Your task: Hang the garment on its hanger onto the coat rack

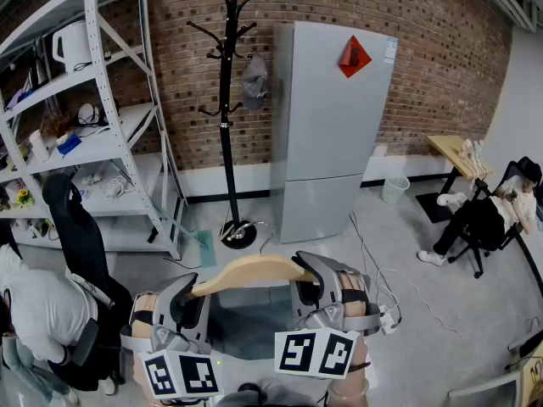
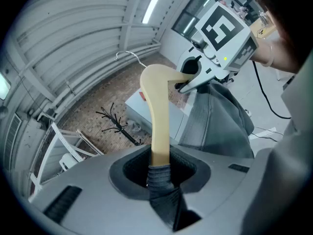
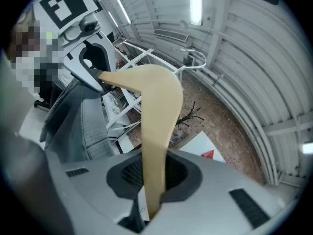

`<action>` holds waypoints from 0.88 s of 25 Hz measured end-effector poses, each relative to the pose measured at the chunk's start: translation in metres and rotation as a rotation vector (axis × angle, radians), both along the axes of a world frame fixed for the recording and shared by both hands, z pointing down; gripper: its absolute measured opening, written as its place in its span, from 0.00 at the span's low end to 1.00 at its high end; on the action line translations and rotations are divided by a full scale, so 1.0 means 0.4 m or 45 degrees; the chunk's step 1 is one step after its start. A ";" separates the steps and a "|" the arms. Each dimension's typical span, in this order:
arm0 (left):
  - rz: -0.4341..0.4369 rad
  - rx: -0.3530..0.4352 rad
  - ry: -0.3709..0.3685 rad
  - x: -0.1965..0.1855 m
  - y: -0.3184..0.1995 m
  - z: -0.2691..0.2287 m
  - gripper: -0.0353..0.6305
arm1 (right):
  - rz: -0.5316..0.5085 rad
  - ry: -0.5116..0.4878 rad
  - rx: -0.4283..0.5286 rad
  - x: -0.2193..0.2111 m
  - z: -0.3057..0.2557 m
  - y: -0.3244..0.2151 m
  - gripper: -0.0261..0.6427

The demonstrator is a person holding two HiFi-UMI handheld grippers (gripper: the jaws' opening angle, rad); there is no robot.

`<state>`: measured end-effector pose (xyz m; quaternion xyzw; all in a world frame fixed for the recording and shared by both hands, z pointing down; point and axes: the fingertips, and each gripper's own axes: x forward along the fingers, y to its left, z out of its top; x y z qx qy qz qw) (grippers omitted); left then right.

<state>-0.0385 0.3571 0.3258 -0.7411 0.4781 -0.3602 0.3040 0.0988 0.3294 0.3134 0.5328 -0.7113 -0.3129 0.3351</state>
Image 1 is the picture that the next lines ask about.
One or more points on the person's grey top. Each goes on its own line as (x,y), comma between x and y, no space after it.
(271,394)

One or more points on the person's left hand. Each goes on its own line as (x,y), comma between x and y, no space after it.
(144,316)

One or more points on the greenish glass panel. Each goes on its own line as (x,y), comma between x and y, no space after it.
(208,252)

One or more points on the grey ceiling conduit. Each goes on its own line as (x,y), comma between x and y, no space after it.
(509,2)

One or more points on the white mesh waste basket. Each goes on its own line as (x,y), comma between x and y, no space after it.
(395,190)

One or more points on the white electric kettle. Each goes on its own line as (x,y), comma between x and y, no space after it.
(76,45)

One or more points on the white label sticker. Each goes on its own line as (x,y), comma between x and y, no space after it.
(390,51)

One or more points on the person's right hand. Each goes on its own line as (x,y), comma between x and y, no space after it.
(354,295)

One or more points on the wooden clothes hanger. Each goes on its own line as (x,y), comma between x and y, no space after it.
(254,269)

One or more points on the grey refrigerator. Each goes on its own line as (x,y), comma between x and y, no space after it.
(322,142)

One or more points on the red diamond paper decoration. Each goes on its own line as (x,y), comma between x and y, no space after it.
(354,57)

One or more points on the white cup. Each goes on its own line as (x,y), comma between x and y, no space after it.
(39,146)

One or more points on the grey-blue garment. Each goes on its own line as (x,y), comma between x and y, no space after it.
(250,325)

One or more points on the person's right forearm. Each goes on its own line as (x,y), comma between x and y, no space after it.
(350,390)

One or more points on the white round object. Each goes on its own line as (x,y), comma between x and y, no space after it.
(87,113)

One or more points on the black coat rack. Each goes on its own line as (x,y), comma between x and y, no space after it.
(227,100)

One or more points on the wooden side table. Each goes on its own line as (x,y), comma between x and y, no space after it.
(445,144)

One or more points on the white power strip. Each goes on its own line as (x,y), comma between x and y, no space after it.
(388,320)

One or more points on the yellow flower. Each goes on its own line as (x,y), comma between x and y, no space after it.
(24,196)

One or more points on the blue box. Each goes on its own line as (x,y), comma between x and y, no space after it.
(68,146)

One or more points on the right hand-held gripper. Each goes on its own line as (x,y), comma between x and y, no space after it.
(314,352)

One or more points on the grey monitor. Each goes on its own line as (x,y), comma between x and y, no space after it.
(488,392)

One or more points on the black high-back office chair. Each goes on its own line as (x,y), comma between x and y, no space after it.
(76,227)

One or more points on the grey cap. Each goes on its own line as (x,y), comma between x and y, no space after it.
(254,83)

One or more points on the brown dried plant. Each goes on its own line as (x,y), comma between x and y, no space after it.
(57,125)

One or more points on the white figure model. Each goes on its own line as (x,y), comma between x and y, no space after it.
(468,155)

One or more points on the person's left forearm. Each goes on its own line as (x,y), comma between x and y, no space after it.
(139,375)

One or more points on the white metal shelving rack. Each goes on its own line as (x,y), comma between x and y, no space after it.
(94,49)

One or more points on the black wristband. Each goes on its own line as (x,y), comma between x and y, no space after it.
(360,366)

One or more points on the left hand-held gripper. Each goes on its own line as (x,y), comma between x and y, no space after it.
(182,375)

